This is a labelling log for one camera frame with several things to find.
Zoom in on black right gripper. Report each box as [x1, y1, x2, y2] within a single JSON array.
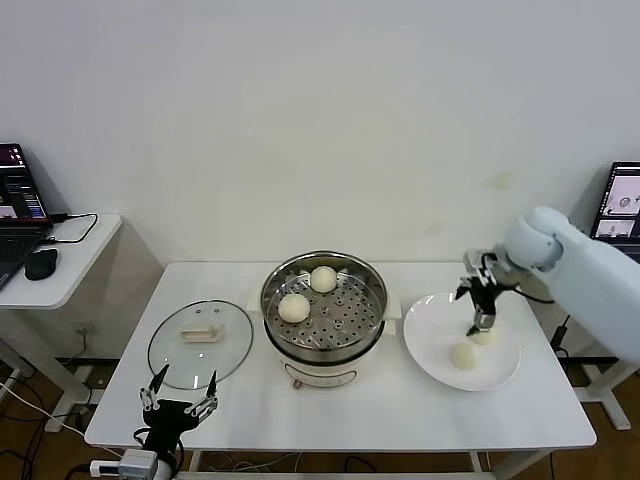
[[453, 248, 512, 337]]

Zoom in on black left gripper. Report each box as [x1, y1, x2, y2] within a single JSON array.
[[138, 363, 221, 452]]

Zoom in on round glass pot lid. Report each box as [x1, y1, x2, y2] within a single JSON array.
[[147, 298, 255, 391]]

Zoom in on stainless steel steamer basket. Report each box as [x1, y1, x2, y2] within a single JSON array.
[[248, 249, 403, 362]]

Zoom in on white round plate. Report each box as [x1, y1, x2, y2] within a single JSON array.
[[402, 293, 522, 392]]

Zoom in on cream electric cooker base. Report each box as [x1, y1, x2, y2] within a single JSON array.
[[264, 319, 387, 391]]

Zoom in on white side table with label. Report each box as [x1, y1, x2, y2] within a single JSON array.
[[514, 214, 640, 432]]

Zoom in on white side table with mouse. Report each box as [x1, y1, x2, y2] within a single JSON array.
[[0, 213, 166, 434]]

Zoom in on grey laptop with light screen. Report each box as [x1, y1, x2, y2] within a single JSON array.
[[589, 160, 640, 242]]

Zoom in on black computer mouse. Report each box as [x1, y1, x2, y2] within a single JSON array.
[[24, 247, 60, 281]]

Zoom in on black laptop with dark screen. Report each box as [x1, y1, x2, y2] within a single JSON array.
[[0, 142, 55, 294]]

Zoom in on white main table frame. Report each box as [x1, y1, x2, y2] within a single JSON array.
[[177, 447, 501, 480]]

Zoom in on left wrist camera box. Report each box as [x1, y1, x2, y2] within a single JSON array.
[[89, 448, 157, 477]]

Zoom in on black cable with adapter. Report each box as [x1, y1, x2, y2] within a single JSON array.
[[553, 312, 572, 359]]

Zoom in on white floor cable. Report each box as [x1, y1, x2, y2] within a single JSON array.
[[0, 381, 85, 436]]

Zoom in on black laptop cable with plug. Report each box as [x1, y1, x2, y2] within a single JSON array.
[[38, 212, 100, 247]]

